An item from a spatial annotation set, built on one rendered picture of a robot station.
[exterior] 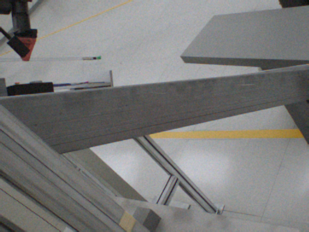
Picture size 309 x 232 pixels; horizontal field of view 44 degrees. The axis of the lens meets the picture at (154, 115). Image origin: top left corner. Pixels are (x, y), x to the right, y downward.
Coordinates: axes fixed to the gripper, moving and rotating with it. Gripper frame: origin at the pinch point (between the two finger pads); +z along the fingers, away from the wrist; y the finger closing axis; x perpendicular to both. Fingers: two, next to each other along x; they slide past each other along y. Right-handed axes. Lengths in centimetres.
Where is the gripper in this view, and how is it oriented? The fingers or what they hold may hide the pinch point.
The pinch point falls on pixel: (25, 58)
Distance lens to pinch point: 136.5
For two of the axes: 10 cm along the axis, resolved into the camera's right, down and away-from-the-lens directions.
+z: 1.0, 9.9, 0.7
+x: 7.6, -1.2, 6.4
